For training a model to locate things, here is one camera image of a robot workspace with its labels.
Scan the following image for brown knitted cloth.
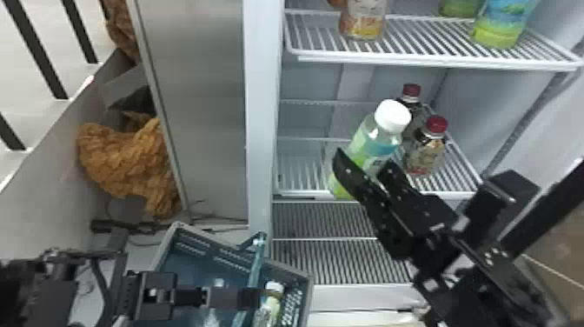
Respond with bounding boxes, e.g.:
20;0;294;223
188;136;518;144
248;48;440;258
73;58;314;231
75;110;183;219
103;0;141;63

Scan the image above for black cable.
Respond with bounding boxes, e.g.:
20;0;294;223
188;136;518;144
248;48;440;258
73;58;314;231
90;217;249;235

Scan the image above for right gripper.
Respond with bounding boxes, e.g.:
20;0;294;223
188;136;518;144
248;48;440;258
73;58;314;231
331;147;481;293

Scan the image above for white fridge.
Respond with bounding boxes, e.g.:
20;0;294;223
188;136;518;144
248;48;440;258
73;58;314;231
125;0;584;327

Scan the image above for dark bottle with red cap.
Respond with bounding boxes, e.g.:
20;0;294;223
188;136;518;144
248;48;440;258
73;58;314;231
395;83;427;140
402;115;450;177

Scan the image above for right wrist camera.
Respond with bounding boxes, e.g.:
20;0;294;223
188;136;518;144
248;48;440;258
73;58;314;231
461;169;542;244

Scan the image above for green bottle with white cap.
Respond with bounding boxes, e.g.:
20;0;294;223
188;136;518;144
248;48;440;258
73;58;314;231
327;98;413;202

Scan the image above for orange bottle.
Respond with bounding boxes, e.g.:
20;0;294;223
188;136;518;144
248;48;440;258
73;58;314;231
337;0;388;42

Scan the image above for clear bottle with white cap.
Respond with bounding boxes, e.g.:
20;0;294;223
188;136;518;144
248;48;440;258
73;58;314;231
252;280;286;327

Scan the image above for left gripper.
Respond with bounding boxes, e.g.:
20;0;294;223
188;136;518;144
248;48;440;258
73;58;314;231
131;270;265;322

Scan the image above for blue and green bottle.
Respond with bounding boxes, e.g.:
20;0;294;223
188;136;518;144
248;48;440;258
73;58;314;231
471;0;541;50

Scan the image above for blue basket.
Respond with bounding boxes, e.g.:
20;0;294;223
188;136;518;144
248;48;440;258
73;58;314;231
146;221;315;327

